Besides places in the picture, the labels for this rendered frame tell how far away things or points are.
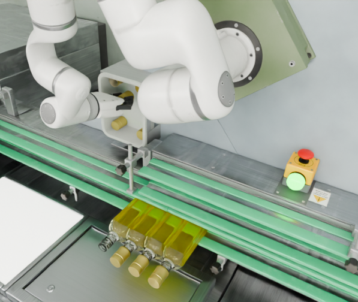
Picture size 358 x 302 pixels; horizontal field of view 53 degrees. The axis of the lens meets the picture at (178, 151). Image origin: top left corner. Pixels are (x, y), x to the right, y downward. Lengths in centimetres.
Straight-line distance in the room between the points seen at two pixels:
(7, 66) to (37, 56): 86
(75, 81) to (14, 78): 95
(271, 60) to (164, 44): 36
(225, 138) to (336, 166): 31
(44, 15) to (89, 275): 71
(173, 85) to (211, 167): 46
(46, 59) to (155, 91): 36
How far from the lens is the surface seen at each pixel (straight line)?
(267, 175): 102
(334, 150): 100
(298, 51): 83
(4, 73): 174
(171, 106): 60
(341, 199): 101
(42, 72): 88
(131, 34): 58
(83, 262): 114
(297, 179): 94
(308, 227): 93
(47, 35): 76
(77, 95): 84
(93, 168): 120
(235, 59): 79
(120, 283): 109
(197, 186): 97
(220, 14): 87
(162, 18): 55
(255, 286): 115
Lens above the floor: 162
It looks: 47 degrees down
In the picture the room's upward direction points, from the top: 133 degrees counter-clockwise
